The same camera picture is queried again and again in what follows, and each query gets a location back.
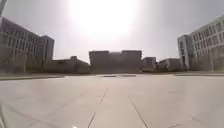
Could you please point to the dark wide block building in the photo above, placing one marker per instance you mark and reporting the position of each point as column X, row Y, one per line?
column 115, row 61

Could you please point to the small dark building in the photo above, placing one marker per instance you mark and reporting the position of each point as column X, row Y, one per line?
column 149, row 63

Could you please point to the low dark building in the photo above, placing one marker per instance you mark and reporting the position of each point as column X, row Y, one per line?
column 68, row 66

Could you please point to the low pale building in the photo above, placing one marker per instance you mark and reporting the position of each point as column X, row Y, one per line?
column 170, row 64

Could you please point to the dark kerb strip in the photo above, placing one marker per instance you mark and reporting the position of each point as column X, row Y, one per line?
column 200, row 74
column 30, row 77

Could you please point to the grey building with window grid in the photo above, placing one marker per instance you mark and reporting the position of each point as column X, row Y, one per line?
column 20, row 46

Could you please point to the white building with window grid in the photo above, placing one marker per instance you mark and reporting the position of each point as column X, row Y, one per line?
column 208, row 43

